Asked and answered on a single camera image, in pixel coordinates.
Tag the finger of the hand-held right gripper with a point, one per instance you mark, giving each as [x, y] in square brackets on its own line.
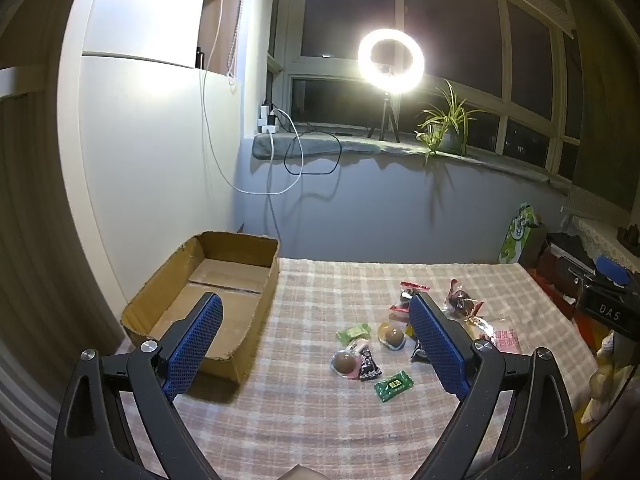
[612, 267]

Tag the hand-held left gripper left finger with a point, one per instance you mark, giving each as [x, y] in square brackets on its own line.
[192, 350]

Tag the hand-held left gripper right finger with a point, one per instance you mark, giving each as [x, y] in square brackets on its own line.
[440, 350]

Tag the clear pink-print snack packet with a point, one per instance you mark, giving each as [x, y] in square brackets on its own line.
[497, 335]

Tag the brown cardboard box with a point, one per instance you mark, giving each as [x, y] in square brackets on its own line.
[215, 285]

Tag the black candy wrapper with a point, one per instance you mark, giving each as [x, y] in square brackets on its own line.
[370, 366]
[419, 351]

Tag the lace cloth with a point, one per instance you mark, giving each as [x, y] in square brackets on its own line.
[607, 242]

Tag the dark candy with red ends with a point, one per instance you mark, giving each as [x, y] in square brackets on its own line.
[460, 301]

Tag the red and white candy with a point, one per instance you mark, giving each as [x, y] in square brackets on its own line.
[399, 310]

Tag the dark green candy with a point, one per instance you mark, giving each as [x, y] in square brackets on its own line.
[395, 386]

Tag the pale plush toy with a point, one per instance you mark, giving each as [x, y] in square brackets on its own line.
[607, 375]

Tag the red striped candy wrapper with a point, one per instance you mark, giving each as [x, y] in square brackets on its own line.
[414, 287]

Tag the light green candy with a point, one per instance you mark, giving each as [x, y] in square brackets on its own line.
[353, 333]

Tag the pink-rimmed brown jelly cup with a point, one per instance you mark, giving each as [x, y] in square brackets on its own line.
[346, 361]

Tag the green snack bag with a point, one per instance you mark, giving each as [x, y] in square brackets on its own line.
[517, 235]

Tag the checked blanket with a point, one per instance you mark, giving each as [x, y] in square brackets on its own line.
[320, 420]

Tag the dark curtain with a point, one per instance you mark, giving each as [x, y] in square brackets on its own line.
[610, 110]

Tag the pale ribbed panel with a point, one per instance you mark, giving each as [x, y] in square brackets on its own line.
[25, 400]

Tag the white cabinet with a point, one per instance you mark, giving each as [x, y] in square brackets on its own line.
[150, 160]

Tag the grey windowsill mat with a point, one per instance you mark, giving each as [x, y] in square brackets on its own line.
[360, 146]

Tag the potted spider plant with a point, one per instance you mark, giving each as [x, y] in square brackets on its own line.
[445, 122]

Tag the black tripod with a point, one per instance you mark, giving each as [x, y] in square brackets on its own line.
[384, 117]

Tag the white power strip with chargers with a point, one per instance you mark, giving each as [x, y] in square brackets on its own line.
[267, 119]

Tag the small dark bottle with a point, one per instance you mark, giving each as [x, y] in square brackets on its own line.
[200, 57]

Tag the window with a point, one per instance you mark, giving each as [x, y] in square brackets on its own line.
[450, 20]

